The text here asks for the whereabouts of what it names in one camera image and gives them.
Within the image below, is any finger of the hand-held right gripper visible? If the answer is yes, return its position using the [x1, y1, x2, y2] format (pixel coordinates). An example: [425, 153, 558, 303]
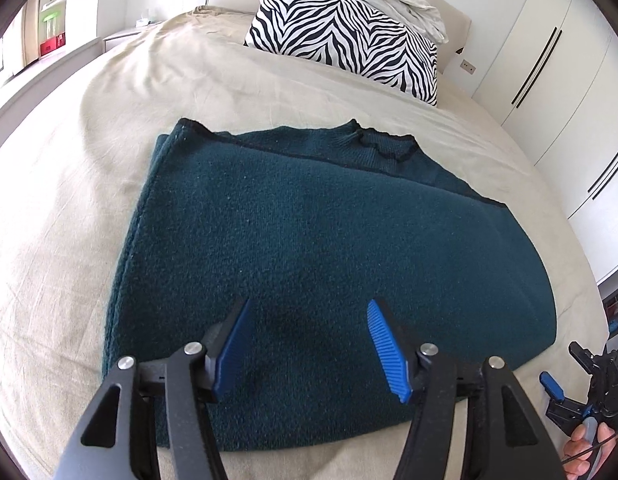
[539, 371, 566, 402]
[569, 341, 598, 376]

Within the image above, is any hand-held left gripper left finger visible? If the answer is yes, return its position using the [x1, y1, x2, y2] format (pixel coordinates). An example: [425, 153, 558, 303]
[59, 297, 252, 480]

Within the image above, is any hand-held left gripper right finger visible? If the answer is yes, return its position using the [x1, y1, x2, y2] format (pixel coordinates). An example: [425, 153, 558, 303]
[366, 300, 560, 480]

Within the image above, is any dark teal knit sweater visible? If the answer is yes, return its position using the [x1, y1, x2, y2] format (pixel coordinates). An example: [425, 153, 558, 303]
[102, 117, 558, 451]

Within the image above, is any person's right hand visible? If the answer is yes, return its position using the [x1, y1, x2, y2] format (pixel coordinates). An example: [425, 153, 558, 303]
[563, 421, 614, 480]

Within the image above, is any bed with beige sheet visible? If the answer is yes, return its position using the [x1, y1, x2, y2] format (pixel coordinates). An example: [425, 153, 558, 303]
[0, 5, 610, 480]

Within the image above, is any white wardrobe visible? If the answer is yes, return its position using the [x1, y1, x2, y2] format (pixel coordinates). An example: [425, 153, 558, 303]
[471, 0, 618, 221]

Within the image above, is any zebra print pillow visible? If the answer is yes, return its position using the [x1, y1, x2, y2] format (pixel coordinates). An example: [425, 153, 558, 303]
[244, 0, 439, 107]

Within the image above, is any white nightstand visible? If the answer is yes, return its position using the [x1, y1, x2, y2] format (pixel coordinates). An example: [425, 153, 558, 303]
[103, 22, 151, 54]

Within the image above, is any white window ledge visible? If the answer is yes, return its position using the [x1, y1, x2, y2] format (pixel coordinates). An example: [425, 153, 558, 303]
[0, 35, 106, 128]

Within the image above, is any red box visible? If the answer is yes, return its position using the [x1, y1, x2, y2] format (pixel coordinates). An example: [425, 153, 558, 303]
[39, 31, 68, 57]

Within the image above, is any light green stand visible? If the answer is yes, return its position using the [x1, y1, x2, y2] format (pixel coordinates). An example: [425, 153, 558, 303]
[39, 2, 65, 36]

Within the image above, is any black wardrobe door handle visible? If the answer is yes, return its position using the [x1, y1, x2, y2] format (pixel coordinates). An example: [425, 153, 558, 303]
[516, 31, 564, 107]
[511, 27, 558, 104]
[586, 136, 618, 193]
[592, 151, 618, 201]

